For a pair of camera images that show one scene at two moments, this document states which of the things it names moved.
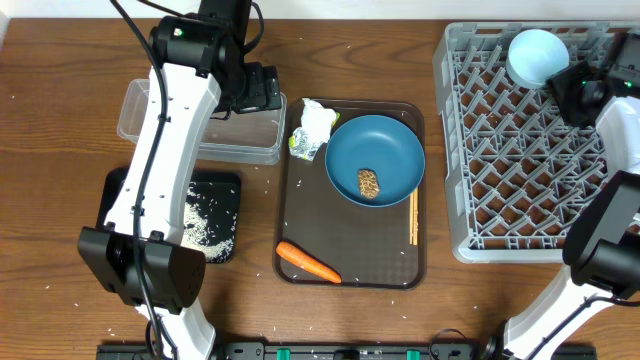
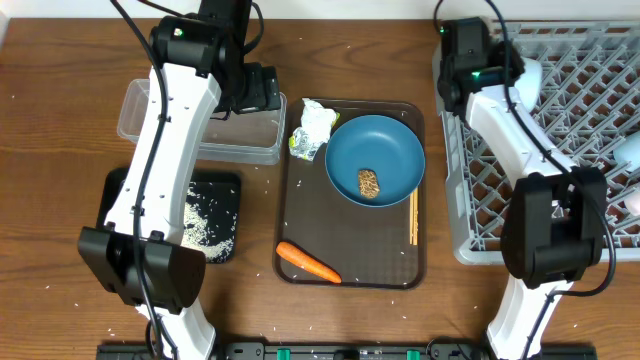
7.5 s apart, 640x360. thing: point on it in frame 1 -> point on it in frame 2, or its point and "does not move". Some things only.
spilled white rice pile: [194, 227] does not move
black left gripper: [267, 90] does not move
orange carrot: [305, 262] does not move
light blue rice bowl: [536, 55] -> [529, 84]
